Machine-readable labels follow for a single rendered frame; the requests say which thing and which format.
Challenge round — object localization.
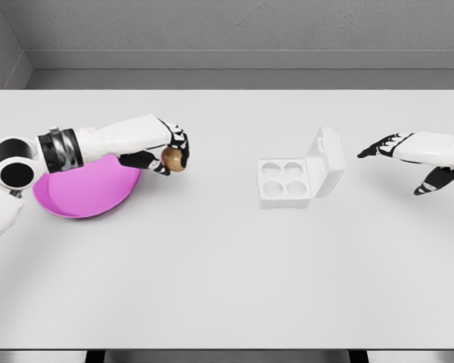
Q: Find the pink plate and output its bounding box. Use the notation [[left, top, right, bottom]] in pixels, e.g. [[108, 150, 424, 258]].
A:
[[32, 157, 142, 220]]

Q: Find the white egg box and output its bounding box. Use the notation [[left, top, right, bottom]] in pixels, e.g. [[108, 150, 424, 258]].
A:
[[257, 126, 347, 211]]

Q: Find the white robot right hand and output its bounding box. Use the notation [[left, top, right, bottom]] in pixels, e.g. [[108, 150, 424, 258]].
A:
[[356, 132, 454, 197]]

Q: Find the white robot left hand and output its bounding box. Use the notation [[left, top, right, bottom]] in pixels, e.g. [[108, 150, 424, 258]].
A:
[[113, 113, 191, 177]]

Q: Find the brown egg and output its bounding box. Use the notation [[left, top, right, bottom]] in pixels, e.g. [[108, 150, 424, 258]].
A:
[[161, 146, 185, 174]]

